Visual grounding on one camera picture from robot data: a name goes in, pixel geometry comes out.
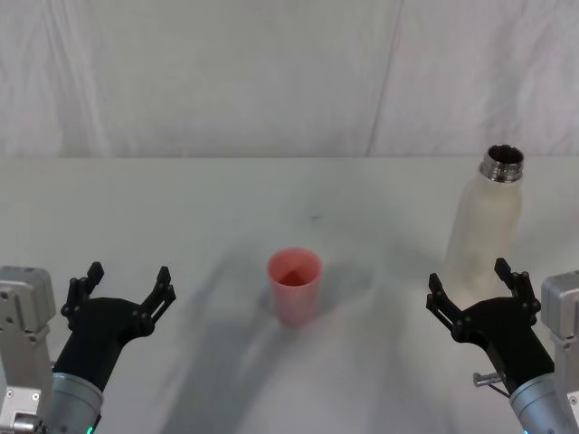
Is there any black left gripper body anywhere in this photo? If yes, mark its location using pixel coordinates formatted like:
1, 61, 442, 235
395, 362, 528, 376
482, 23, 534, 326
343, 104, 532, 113
52, 296, 154, 392

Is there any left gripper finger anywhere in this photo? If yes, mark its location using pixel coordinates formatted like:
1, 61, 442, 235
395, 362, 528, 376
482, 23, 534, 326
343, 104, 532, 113
131, 266, 177, 338
60, 261, 107, 330

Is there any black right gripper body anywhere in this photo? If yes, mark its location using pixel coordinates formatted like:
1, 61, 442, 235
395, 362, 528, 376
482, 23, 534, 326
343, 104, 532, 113
451, 296, 556, 395

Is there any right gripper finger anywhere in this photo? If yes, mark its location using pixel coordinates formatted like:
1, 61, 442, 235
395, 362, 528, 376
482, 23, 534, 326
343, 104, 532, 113
424, 272, 472, 341
493, 257, 543, 325

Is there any thin cable with silver plug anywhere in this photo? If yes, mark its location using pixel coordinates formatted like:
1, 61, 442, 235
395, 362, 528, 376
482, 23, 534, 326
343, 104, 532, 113
472, 371, 513, 400

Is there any pink cup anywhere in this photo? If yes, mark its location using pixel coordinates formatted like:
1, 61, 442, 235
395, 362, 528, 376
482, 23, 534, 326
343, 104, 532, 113
266, 247, 324, 328

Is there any white table cloth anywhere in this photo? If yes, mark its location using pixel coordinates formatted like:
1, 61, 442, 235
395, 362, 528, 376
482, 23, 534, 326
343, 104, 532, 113
0, 155, 579, 434

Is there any cream vacuum bottle steel neck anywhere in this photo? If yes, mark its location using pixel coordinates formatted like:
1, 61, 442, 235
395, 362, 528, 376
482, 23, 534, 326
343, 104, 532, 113
444, 144, 527, 309

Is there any white curtain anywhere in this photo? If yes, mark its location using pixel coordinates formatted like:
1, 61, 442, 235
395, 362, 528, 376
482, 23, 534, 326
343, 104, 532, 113
0, 0, 579, 160

